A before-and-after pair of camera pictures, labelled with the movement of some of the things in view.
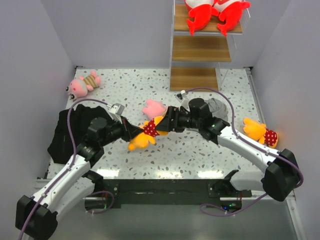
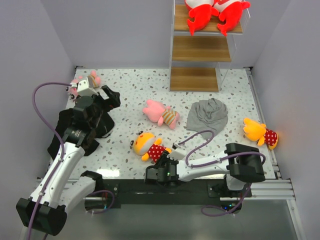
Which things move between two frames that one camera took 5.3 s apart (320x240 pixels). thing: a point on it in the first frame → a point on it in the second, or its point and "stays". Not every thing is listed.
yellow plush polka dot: (255, 131) stays
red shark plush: (231, 12) stays
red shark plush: (202, 10) stays
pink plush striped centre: (153, 109) stays
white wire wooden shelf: (197, 59) stays
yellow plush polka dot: (142, 141) → (147, 143)
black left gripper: (129, 131) → (113, 101)
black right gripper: (167, 124) → (163, 158)
